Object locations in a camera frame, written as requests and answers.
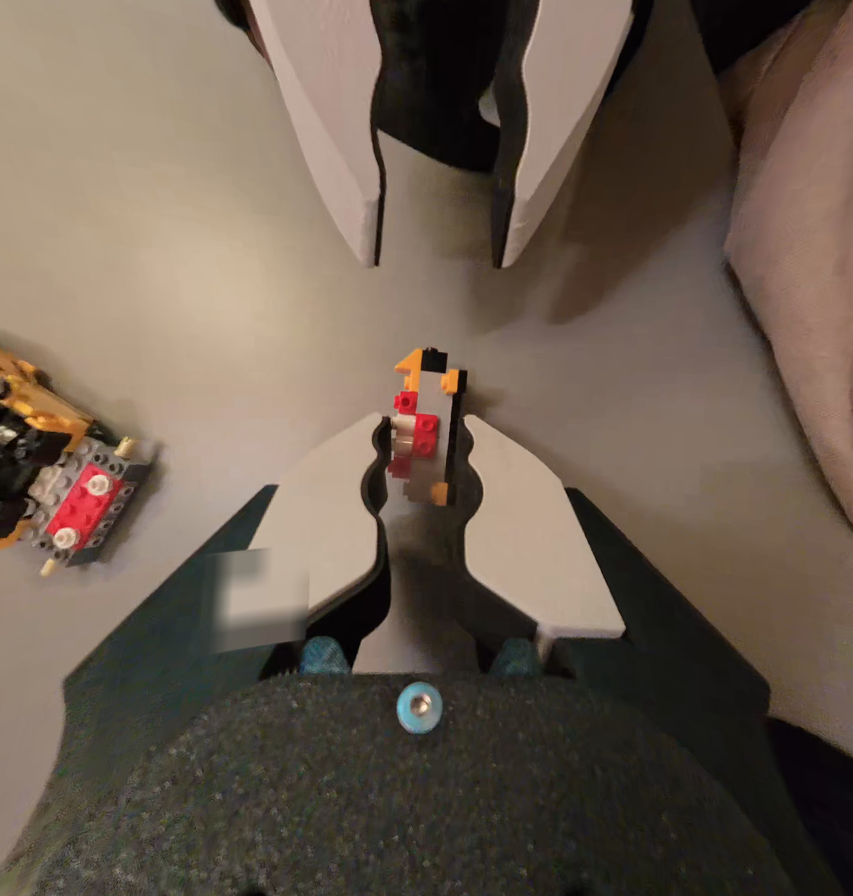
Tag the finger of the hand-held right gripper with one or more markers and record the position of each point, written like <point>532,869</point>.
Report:
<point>321,84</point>
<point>566,84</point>

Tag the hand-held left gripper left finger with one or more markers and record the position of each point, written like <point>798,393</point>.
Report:
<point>321,511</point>

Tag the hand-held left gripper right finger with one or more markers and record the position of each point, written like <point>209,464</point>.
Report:
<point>531,546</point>

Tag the red white lego assembly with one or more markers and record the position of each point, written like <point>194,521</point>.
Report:
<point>426,434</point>

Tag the yellow lego car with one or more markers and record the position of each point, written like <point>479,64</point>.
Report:
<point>55,476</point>

